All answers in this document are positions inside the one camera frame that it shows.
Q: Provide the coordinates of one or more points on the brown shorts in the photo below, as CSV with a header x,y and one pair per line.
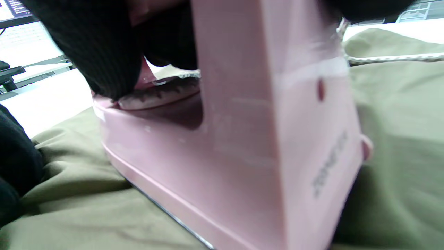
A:
x,y
399,139

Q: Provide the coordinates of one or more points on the person's right hand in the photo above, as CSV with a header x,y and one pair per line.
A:
x,y
93,45

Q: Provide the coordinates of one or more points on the black computer monitor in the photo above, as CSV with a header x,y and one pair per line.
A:
x,y
15,10

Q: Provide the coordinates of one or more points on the pink electric iron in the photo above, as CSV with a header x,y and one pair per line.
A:
x,y
242,139

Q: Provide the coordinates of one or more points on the person's left hand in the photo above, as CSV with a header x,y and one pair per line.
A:
x,y
15,163

